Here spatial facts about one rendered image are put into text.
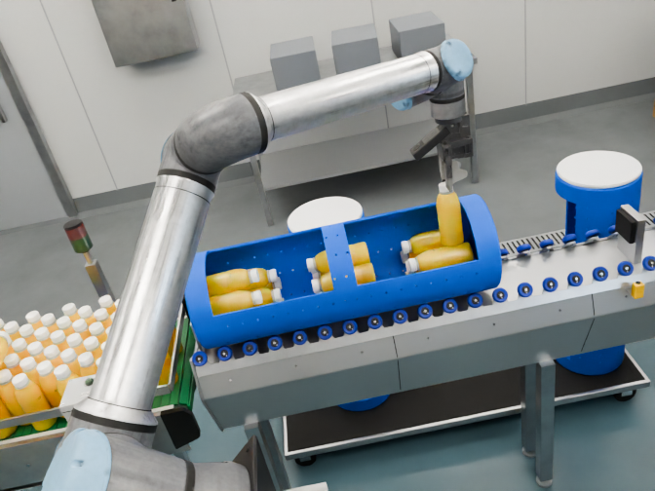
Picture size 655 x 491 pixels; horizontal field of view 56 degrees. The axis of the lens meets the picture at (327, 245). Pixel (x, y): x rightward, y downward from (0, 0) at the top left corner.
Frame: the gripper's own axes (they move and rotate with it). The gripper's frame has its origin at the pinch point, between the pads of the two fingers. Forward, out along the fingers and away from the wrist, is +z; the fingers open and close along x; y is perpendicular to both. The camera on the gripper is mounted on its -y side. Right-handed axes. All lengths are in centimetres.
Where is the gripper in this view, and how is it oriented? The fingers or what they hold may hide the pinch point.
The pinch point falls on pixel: (445, 184)
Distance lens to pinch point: 173.9
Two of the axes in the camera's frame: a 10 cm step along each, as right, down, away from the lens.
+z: 1.7, 8.4, 5.1
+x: -1.0, -5.0, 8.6
